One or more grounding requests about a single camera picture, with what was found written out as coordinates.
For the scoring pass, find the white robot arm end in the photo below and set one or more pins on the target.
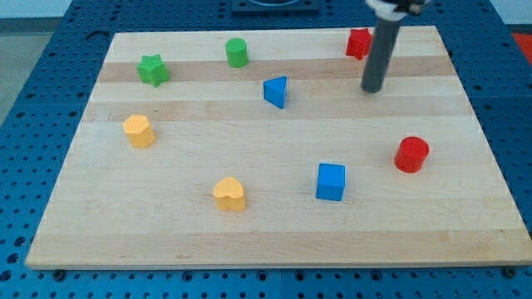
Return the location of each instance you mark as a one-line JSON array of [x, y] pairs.
[[396, 10]]

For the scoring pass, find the blue triangle block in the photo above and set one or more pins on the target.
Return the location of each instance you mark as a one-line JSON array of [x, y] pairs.
[[275, 91]]

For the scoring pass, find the wooden board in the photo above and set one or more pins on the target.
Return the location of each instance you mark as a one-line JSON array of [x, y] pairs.
[[119, 207]]

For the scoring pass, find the yellow heart block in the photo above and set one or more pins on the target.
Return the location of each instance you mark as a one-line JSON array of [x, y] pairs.
[[229, 195]]

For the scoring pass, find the blue cube block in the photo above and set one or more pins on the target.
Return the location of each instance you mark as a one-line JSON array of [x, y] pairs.
[[331, 182]]

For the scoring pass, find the green cylinder block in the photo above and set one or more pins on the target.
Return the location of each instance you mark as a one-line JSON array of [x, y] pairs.
[[236, 52]]

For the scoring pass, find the yellow hexagon block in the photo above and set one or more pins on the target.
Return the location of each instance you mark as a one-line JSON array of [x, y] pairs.
[[139, 131]]

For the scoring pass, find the green star block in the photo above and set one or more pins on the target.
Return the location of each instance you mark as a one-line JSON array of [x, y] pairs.
[[152, 70]]

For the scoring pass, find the red star block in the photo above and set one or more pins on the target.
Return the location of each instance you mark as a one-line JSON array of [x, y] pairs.
[[359, 43]]

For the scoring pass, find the red cylinder block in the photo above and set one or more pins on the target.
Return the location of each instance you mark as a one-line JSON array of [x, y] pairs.
[[411, 154]]

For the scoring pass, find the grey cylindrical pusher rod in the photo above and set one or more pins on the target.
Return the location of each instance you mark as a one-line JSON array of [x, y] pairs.
[[383, 42]]

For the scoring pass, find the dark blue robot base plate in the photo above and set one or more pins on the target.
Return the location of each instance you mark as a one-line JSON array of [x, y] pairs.
[[248, 7]]

